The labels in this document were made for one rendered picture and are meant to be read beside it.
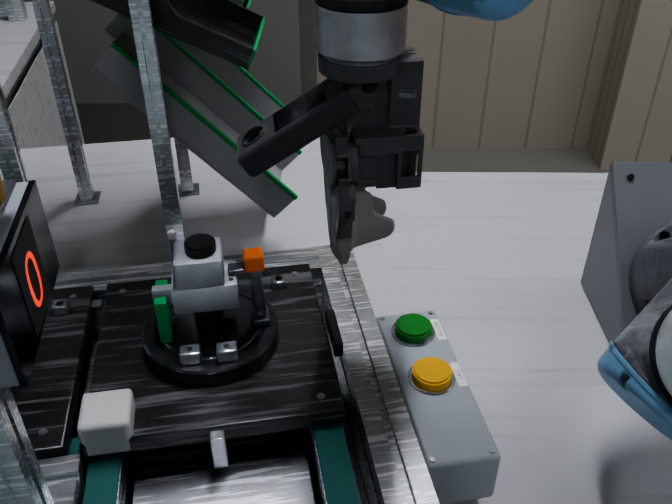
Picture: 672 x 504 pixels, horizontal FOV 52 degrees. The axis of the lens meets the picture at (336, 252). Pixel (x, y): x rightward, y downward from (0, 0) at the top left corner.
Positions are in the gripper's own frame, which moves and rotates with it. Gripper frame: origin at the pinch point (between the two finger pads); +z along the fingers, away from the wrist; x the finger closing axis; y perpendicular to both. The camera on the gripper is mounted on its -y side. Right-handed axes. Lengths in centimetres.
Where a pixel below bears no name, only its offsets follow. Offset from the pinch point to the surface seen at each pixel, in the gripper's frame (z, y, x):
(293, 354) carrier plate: 9.8, -5.1, -3.6
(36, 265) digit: -13.7, -22.3, -17.6
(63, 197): 21, -39, 54
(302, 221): 20.8, 1.2, 39.1
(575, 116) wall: 91, 150, 218
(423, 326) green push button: 9.6, 9.2, -1.9
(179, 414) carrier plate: 9.8, -16.5, -9.8
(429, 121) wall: 93, 84, 230
